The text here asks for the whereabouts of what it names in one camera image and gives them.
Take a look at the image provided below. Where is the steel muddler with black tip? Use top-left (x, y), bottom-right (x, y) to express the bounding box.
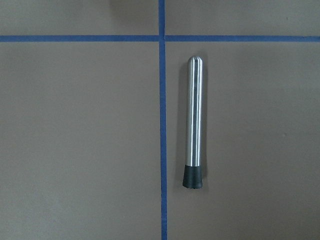
top-left (182, 56), bottom-right (203, 189)

